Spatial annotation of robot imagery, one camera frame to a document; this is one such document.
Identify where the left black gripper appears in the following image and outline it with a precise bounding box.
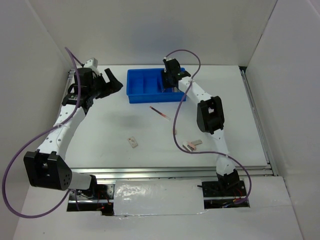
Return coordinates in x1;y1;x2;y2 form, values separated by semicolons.
88;68;123;100

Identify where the aluminium frame rail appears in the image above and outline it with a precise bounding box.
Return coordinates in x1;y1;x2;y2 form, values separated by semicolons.
69;163;278;181

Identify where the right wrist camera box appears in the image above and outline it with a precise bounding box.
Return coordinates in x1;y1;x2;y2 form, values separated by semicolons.
162;57;172;63

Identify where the blue compartment tray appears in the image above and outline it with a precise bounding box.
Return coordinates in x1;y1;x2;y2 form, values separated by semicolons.
126;68;184;104

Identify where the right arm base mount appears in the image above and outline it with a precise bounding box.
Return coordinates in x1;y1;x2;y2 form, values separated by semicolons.
197;180;250;210

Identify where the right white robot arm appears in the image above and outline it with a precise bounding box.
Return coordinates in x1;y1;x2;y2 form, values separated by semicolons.
161;57;240;196

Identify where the pink eraser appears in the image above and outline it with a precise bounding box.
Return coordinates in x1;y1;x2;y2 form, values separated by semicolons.
186;142;197;152

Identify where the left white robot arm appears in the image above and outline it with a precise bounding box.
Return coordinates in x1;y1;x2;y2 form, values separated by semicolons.
23;67;123;200

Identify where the white foil cover sheet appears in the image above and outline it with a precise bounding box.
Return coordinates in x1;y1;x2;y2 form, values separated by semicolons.
113;179;205;216

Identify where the red pen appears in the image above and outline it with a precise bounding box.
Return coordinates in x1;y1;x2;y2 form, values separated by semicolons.
149;106;171;121

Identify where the white red eraser pack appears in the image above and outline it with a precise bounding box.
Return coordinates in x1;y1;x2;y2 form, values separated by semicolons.
127;136;139;149

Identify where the grey white eraser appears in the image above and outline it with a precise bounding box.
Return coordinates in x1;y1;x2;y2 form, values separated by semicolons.
191;139;203;146

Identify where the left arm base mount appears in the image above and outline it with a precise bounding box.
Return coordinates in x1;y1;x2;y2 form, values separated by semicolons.
66;183;115;216

